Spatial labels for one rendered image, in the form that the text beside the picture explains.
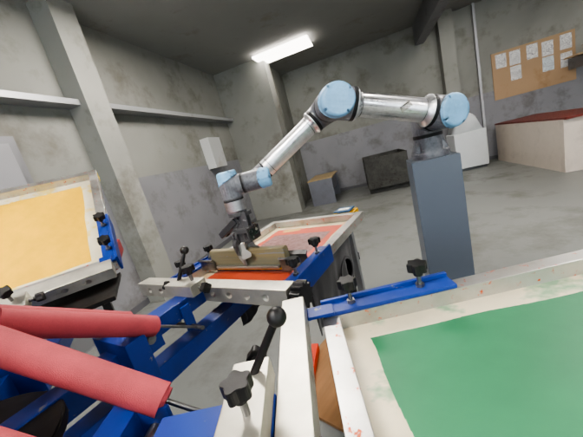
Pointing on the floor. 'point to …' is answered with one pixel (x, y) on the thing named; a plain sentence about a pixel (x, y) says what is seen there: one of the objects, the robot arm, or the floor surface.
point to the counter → (543, 140)
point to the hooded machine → (469, 143)
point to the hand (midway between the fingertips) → (248, 260)
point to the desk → (324, 188)
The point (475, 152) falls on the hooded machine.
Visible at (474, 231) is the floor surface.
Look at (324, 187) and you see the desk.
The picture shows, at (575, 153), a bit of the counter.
